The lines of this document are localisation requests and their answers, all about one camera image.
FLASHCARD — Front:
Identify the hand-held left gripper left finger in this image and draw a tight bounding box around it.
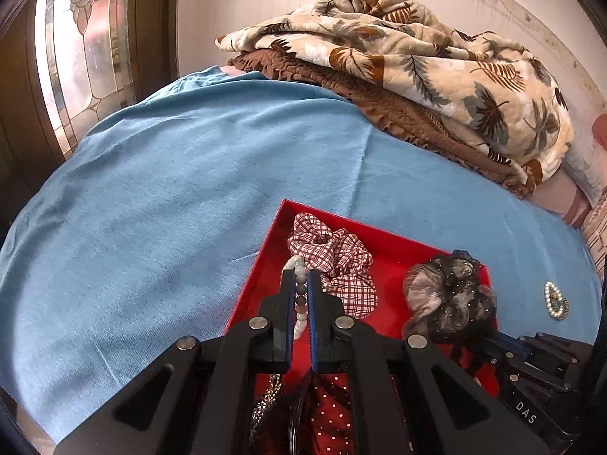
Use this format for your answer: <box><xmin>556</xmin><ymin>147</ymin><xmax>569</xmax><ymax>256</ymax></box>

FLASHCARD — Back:
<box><xmin>54</xmin><ymin>270</ymin><xmax>296</xmax><ymax>455</ymax></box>

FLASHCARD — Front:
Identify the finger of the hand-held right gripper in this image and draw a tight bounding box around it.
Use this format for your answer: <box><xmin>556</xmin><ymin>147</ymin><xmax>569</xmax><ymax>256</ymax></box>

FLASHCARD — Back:
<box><xmin>476</xmin><ymin>331</ymin><xmax>529</xmax><ymax>366</ymax></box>

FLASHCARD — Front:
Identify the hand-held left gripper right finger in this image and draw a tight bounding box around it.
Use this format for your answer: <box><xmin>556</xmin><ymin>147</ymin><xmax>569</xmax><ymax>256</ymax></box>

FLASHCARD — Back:
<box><xmin>306</xmin><ymin>270</ymin><xmax>551</xmax><ymax>455</ymax></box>

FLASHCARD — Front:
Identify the pearl bead bracelet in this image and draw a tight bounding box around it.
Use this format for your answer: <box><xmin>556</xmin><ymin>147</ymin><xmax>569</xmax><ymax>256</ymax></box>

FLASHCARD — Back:
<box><xmin>282</xmin><ymin>255</ymin><xmax>310</xmax><ymax>341</ymax></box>

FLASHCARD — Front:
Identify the red white plaid scrunchie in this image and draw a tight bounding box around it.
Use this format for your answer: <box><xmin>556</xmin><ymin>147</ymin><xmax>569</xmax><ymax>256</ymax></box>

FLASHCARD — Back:
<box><xmin>287</xmin><ymin>213</ymin><xmax>380</xmax><ymax>319</ymax></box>

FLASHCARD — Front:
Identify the black sheer organza scrunchie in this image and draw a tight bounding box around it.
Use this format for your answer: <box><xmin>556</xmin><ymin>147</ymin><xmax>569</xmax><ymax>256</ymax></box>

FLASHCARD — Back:
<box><xmin>402</xmin><ymin>249</ymin><xmax>498</xmax><ymax>344</ymax></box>

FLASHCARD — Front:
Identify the rhinestone black hair tie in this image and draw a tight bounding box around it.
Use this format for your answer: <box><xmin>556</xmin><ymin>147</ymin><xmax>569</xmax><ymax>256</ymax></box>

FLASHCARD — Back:
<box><xmin>251</xmin><ymin>377</ymin><xmax>283</xmax><ymax>441</ymax></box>

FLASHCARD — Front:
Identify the black claw hair clip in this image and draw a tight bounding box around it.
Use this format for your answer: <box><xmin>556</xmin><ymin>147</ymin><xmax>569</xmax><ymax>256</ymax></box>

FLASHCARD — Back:
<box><xmin>290</xmin><ymin>372</ymin><xmax>314</xmax><ymax>451</ymax></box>

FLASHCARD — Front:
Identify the red tray box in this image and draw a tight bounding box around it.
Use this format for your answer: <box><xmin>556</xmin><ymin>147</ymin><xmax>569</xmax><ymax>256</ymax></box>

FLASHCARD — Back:
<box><xmin>223</xmin><ymin>199</ymin><xmax>503</xmax><ymax>455</ymax></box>

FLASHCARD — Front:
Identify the red polka dot scrunchie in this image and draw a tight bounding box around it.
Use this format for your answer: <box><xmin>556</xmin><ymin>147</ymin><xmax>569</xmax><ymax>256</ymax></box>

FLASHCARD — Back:
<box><xmin>303</xmin><ymin>374</ymin><xmax>361</xmax><ymax>455</ymax></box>

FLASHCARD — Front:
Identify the small pearl rimmed clip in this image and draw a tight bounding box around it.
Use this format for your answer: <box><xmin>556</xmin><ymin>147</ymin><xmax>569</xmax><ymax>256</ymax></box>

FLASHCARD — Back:
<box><xmin>544</xmin><ymin>281</ymin><xmax>569</xmax><ymax>319</ymax></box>

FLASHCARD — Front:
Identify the striped floral pillow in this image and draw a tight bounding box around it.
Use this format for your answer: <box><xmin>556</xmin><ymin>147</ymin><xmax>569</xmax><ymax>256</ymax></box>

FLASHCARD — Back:
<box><xmin>581</xmin><ymin>198</ymin><xmax>607</xmax><ymax>266</ymax></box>

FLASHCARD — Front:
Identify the pink bed sheet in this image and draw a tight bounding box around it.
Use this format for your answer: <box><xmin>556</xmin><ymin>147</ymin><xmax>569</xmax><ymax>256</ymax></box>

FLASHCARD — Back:
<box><xmin>536</xmin><ymin>114</ymin><xmax>607</xmax><ymax>228</ymax></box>

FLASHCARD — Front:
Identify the blue cloth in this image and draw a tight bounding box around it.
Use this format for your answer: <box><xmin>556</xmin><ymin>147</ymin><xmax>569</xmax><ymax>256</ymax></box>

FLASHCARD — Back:
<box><xmin>0</xmin><ymin>66</ymin><xmax>601</xmax><ymax>446</ymax></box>

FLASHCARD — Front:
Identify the brown quilted blanket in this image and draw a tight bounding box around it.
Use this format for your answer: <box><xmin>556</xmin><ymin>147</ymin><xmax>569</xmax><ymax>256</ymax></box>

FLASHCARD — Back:
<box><xmin>228</xmin><ymin>40</ymin><xmax>536</xmax><ymax>200</ymax></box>

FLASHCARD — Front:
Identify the leaf print cream quilt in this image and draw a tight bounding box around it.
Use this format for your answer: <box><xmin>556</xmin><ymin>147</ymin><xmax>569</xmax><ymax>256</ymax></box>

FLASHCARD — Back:
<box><xmin>215</xmin><ymin>0</ymin><xmax>576</xmax><ymax>185</ymax></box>

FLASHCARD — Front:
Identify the stained glass window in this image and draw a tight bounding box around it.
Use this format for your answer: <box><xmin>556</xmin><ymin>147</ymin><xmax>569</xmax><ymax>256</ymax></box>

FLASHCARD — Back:
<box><xmin>35</xmin><ymin>0</ymin><xmax>138</xmax><ymax>157</ymax></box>

